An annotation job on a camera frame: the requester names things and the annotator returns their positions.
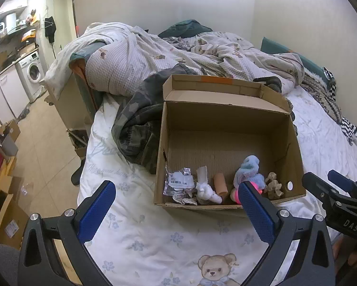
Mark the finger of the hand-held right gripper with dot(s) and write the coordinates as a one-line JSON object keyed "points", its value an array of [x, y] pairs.
{"points": [[345, 184], [319, 187]]}

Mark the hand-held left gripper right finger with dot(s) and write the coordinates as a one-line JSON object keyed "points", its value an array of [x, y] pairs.
{"points": [[255, 211]]}

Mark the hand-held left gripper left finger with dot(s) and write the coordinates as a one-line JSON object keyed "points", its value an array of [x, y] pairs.
{"points": [[96, 211]]}

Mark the pink plush item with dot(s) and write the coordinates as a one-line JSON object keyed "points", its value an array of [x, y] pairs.
{"points": [[235, 196]]}

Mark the beige floral scrunchie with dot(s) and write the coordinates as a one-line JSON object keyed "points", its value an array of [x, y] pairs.
{"points": [[274, 184]]}

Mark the tan cardboard roll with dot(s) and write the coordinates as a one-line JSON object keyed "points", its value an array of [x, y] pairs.
{"points": [[220, 184]]}

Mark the cardboard box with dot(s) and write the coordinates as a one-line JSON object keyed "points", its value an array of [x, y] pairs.
{"points": [[226, 143]]}

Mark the clear plastic packet white label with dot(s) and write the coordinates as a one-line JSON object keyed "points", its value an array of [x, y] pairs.
{"points": [[180, 181]]}

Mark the person's right forearm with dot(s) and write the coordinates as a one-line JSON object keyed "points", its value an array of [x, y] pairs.
{"points": [[339, 248]]}

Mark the black chair base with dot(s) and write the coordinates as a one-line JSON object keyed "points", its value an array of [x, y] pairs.
{"points": [[76, 174]]}

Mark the black white striped cloth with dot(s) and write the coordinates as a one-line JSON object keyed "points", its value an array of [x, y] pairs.
{"points": [[355, 134]]}

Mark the white floral bedsheet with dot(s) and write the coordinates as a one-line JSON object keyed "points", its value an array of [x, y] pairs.
{"points": [[154, 238]]}

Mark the patterned knit blanket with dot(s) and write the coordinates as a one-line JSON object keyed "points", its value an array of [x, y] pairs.
{"points": [[321, 98]]}

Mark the flat cardboard boxes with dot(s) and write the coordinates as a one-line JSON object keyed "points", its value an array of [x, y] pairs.
{"points": [[5, 214]]}

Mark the camouflage jacket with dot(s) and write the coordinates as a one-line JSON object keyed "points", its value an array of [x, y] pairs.
{"points": [[136, 125]]}

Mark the black white checkered cloth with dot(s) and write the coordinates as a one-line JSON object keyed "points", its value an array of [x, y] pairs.
{"points": [[329, 77]]}

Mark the grey box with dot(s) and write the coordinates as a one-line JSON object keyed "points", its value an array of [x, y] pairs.
{"points": [[9, 144]]}

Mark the grey cloth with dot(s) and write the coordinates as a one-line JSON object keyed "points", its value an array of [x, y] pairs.
{"points": [[1, 266]]}

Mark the beige bedside cabinet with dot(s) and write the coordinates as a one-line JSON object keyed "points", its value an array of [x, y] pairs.
{"points": [[69, 104]]}

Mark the orange and teal cushion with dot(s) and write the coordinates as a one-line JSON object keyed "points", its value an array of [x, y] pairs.
{"points": [[87, 77]]}

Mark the teal headboard cushion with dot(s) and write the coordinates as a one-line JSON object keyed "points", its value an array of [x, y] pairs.
{"points": [[282, 47]]}

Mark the white kitchen cabinets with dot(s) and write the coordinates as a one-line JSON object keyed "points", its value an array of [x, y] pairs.
{"points": [[5, 95]]}

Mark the white washing machine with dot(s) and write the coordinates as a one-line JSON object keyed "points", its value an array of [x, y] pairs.
{"points": [[31, 71]]}

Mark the checked quilt with bears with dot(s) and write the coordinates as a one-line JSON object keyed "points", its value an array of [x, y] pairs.
{"points": [[130, 56]]}

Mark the dark green pillow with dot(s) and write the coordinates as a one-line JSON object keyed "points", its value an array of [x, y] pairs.
{"points": [[184, 29]]}

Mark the cluttered kitchen shelf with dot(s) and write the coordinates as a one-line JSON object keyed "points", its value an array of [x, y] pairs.
{"points": [[14, 26]]}

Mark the black bag on wall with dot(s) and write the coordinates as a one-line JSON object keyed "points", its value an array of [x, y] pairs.
{"points": [[50, 28]]}

